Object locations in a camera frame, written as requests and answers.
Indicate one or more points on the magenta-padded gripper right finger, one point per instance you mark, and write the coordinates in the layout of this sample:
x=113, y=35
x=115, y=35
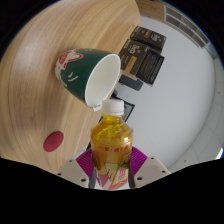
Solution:
x=151, y=170

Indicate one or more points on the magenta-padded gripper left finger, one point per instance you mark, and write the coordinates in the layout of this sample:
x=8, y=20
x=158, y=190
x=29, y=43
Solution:
x=70, y=170

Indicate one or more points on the yellow tea drink bottle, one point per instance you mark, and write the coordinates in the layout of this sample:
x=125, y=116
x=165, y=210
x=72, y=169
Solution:
x=111, y=140

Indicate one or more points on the flat round red coaster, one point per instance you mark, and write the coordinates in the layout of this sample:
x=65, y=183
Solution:
x=53, y=141

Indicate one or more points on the rectangular ceiling light panel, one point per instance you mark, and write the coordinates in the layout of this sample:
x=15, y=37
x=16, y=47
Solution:
x=220, y=153

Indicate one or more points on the green and white mug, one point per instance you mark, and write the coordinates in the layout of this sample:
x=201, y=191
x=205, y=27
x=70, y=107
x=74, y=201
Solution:
x=80, y=76

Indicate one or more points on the black striped cardboard box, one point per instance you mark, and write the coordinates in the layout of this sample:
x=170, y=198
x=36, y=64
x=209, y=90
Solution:
x=151, y=66

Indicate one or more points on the brown labelled cardboard box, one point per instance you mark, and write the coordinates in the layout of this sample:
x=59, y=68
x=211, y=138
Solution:
x=131, y=58

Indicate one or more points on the slim dark cardboard box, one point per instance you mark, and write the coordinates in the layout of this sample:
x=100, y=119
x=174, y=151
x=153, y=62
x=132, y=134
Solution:
x=148, y=36

